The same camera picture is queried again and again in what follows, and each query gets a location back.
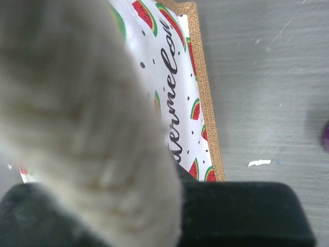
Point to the watermelon print canvas bag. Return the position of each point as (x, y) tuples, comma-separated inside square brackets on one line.
[(102, 102)]

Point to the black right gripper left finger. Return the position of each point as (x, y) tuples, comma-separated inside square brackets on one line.
[(28, 218)]

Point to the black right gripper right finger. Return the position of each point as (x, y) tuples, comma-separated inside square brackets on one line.
[(242, 214)]

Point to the purple Fanta can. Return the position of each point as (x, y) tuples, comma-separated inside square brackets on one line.
[(325, 137)]

